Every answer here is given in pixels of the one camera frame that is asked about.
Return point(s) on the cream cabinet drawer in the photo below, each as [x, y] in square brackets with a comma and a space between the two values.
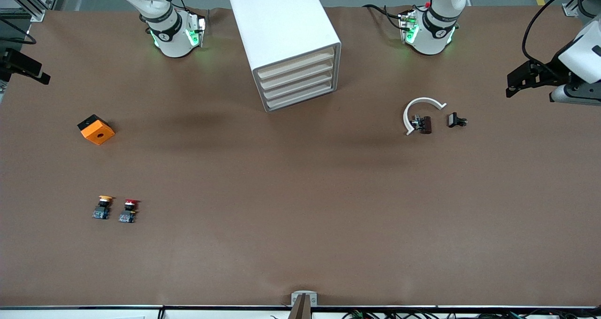
[298, 84]
[299, 95]
[296, 62]
[296, 73]

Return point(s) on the black and white table rail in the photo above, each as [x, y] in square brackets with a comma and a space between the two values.
[94, 312]

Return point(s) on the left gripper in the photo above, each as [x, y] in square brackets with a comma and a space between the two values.
[552, 69]

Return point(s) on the red push button switch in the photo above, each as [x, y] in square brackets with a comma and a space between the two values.
[127, 212]

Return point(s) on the brown paper table cover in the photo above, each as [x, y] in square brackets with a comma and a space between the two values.
[300, 192]

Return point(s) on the white curved plastic part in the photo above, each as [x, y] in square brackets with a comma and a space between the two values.
[422, 101]

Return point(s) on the grey metal bracket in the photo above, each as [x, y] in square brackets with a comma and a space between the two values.
[294, 299]

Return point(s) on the aluminium camera mount bar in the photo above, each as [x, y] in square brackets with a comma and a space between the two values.
[303, 310]

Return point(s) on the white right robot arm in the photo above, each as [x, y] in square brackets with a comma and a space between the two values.
[171, 42]

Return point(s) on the orange box with hole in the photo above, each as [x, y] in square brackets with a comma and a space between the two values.
[96, 132]

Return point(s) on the small black plastic clip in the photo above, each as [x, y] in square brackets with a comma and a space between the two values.
[454, 120]

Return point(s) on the yellow push button switch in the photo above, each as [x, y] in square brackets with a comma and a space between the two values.
[102, 208]

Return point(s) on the white drawer cabinet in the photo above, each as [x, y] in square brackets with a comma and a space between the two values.
[277, 23]

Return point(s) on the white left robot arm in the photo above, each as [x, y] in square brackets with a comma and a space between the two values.
[436, 32]

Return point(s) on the dark brown terminal block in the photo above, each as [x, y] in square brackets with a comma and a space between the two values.
[425, 125]

